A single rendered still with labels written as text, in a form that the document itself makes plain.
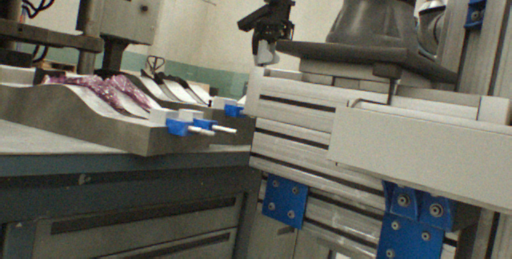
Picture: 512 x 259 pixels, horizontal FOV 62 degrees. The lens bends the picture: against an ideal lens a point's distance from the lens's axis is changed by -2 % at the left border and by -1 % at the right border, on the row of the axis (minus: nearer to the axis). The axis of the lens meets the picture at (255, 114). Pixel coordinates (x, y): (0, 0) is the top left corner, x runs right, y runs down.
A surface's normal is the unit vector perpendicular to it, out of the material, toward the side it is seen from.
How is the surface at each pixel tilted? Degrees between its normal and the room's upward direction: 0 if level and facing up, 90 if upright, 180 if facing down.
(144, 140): 90
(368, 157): 90
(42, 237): 90
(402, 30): 72
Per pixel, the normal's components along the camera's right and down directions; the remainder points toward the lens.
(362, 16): -0.40, -0.33
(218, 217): 0.79, 0.17
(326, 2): -0.60, -0.07
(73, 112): -0.33, -0.01
